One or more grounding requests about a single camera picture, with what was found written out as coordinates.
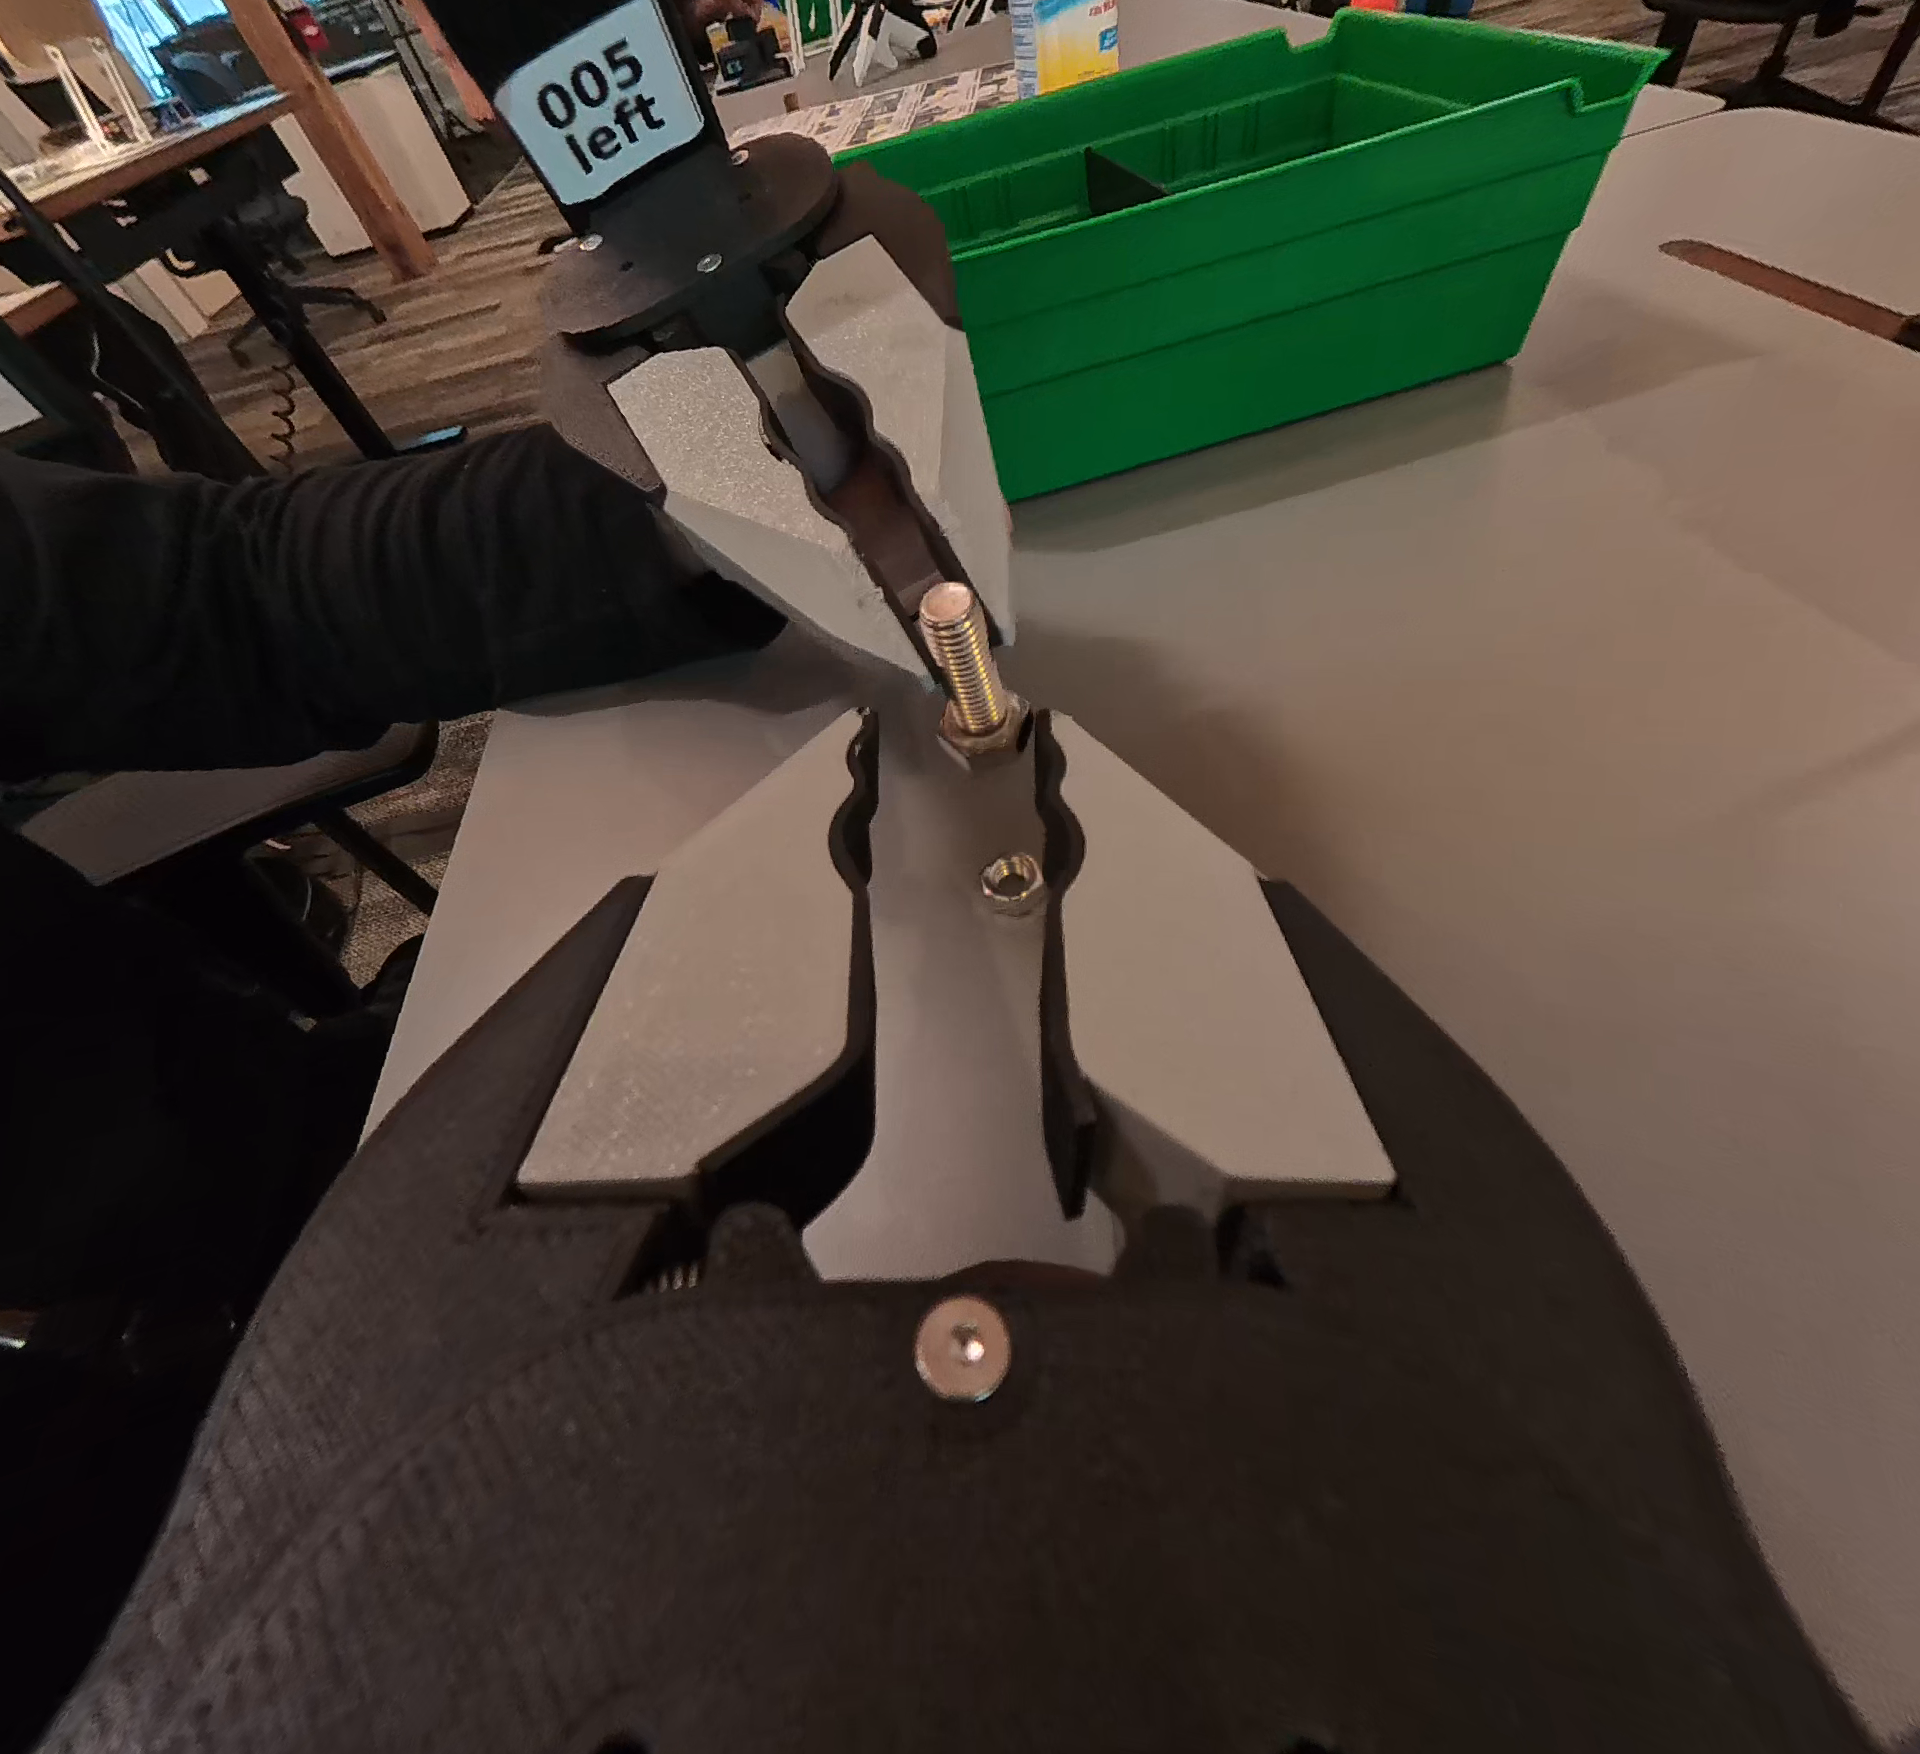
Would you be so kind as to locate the black bin divider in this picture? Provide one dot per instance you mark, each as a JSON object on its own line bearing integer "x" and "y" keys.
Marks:
{"x": 1122, "y": 176}

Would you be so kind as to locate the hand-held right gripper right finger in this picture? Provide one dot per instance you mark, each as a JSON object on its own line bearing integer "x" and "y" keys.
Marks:
{"x": 1214, "y": 1018}

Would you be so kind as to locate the green plastic bin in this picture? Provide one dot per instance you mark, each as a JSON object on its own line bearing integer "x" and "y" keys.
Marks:
{"x": 1275, "y": 315}

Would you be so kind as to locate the person's black clothed body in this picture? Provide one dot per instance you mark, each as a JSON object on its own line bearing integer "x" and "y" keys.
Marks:
{"x": 149, "y": 1183}

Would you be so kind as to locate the steel hex bolt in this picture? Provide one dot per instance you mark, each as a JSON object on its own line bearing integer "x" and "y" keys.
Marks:
{"x": 969, "y": 674}

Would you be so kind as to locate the printed paper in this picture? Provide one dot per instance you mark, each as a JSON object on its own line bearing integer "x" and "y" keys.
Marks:
{"x": 900, "y": 104}

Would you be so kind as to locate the person's left forearm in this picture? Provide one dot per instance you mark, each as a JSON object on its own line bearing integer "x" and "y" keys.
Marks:
{"x": 301, "y": 600}

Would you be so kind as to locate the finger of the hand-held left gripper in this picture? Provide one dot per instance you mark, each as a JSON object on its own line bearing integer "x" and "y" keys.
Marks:
{"x": 720, "y": 465}
{"x": 917, "y": 374}

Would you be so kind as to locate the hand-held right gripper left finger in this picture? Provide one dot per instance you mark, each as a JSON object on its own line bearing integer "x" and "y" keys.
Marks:
{"x": 691, "y": 1018}

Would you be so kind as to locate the black legged standing desk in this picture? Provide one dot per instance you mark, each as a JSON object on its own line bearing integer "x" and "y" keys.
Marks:
{"x": 149, "y": 164}

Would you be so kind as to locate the steel hex nut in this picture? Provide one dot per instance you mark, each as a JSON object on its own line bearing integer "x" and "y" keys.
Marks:
{"x": 991, "y": 891}

